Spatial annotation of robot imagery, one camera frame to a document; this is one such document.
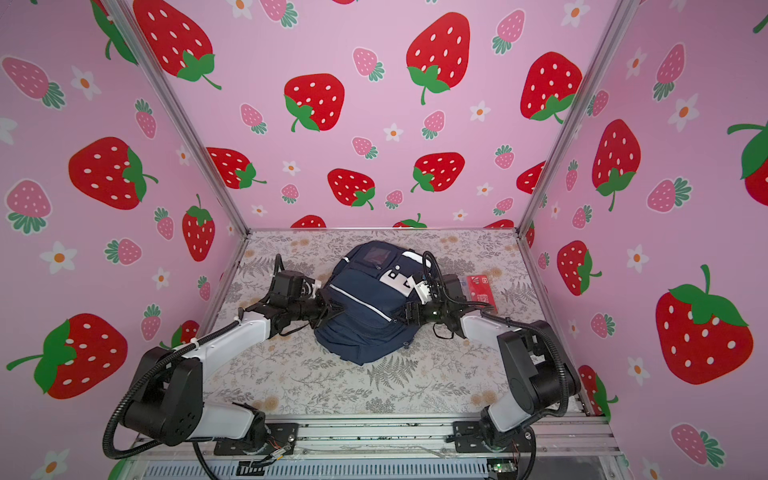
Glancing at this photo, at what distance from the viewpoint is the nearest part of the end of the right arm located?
2.29 ft

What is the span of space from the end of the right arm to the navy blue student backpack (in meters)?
0.03

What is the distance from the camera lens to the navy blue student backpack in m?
0.85
